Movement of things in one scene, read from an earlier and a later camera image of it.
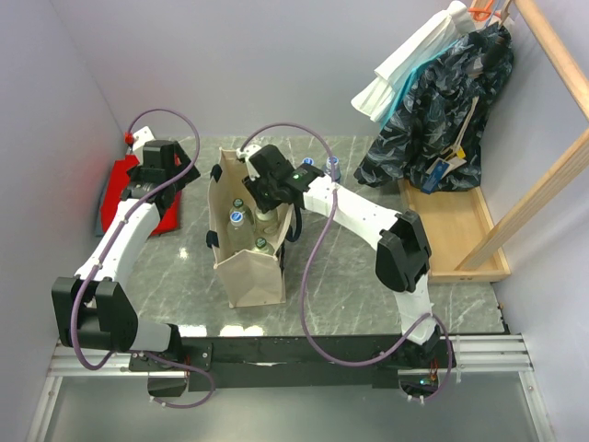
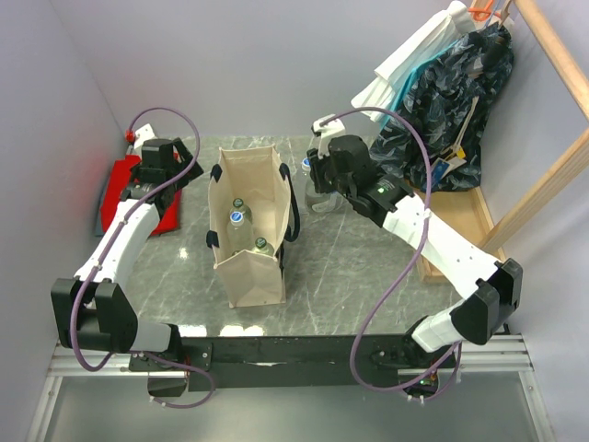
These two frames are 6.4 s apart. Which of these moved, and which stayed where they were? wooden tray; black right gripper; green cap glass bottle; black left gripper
Moved: black right gripper
Stayed: wooden tray; black left gripper; green cap glass bottle
